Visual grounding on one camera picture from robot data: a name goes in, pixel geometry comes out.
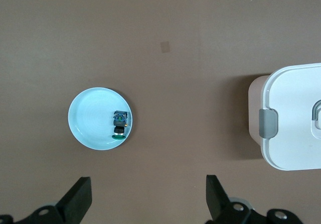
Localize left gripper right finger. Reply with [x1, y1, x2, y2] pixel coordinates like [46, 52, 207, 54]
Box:
[205, 175, 304, 224]

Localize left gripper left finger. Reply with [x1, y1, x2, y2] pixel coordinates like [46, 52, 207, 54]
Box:
[0, 176, 92, 224]

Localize white lunch box grey latches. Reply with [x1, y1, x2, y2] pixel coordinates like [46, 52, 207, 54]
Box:
[248, 62, 321, 171]

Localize light blue round plate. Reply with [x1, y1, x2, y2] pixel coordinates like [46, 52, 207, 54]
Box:
[67, 87, 138, 151]

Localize green push-button switch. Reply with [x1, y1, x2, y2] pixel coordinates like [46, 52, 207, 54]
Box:
[110, 110, 131, 141]

